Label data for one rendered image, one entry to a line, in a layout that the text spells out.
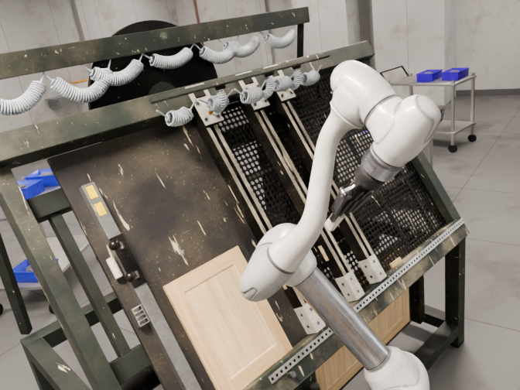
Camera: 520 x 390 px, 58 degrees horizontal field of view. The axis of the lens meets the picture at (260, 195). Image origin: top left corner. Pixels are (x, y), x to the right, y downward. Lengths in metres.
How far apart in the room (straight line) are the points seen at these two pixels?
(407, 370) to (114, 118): 1.36
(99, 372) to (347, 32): 9.20
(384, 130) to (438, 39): 8.94
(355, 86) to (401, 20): 9.07
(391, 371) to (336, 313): 0.25
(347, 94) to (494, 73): 9.68
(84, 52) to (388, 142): 1.64
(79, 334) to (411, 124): 1.21
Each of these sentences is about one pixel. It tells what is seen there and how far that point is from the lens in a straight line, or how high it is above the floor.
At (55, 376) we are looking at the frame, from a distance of 2.51.
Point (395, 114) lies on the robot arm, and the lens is 1.09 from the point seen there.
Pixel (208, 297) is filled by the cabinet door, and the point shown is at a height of 1.20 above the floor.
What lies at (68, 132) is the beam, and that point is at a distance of 1.84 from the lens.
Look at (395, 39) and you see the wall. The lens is 10.27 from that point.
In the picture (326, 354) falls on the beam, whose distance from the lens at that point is 2.13.
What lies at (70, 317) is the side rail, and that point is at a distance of 1.70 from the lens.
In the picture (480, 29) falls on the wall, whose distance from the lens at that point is 10.72.
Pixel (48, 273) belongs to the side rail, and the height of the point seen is 1.51.
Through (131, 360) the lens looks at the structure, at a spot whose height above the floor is 1.13.
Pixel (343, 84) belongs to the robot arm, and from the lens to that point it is 1.16.
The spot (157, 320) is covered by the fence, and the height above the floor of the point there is 1.23.
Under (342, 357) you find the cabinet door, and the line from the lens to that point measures 2.71.
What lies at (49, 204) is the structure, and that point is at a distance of 1.87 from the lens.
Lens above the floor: 2.20
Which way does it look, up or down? 21 degrees down
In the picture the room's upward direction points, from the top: 9 degrees counter-clockwise
